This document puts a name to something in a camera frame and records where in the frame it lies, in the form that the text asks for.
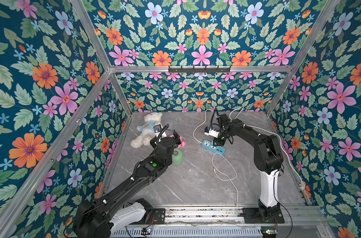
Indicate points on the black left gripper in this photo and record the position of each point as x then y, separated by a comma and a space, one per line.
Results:
173, 144

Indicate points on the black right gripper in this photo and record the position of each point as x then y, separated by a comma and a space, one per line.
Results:
220, 138

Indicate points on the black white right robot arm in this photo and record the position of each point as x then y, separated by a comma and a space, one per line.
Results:
268, 159

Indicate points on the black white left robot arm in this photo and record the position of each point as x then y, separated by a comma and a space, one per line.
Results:
100, 218

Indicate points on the green round meat grinder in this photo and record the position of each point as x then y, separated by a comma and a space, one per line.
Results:
177, 157

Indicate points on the teal power strip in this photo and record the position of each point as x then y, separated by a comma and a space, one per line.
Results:
208, 145

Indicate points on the pink alarm clock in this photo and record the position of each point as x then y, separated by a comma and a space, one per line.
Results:
181, 142

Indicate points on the white teddy bear blue shirt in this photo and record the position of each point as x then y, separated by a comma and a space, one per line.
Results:
147, 130

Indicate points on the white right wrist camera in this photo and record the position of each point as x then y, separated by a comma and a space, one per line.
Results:
211, 132

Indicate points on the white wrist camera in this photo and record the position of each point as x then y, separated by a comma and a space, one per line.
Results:
211, 132
157, 129

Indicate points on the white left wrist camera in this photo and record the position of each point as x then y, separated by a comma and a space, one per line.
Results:
157, 129

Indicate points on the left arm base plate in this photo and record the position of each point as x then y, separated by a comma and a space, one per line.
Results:
155, 216

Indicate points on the black wall hook rail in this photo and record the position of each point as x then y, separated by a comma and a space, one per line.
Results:
199, 69

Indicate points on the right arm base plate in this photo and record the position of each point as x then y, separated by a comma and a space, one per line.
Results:
261, 216

